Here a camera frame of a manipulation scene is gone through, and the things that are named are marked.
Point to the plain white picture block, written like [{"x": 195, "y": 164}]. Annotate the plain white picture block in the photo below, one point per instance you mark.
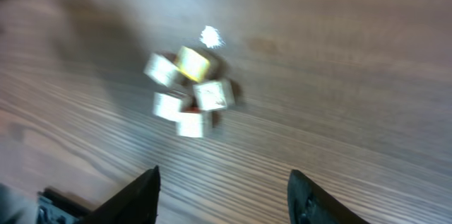
[{"x": 162, "y": 69}]

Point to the white block green V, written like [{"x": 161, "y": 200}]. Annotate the white block green V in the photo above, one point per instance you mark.
[{"x": 214, "y": 95}]

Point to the yellow top letter block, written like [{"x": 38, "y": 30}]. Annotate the yellow top letter block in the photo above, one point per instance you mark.
[{"x": 192, "y": 64}]

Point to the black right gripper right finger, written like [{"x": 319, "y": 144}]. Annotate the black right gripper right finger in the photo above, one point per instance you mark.
[{"x": 308, "y": 203}]

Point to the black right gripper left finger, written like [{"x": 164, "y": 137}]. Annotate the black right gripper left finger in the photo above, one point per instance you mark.
[{"x": 134, "y": 204}]

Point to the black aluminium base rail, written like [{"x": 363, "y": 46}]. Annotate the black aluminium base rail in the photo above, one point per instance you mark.
[{"x": 53, "y": 208}]

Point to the white block green J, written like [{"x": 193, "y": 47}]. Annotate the white block green J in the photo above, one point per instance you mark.
[{"x": 167, "y": 106}]

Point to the white block green Z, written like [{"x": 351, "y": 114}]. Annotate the white block green Z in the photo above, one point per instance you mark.
[{"x": 194, "y": 124}]

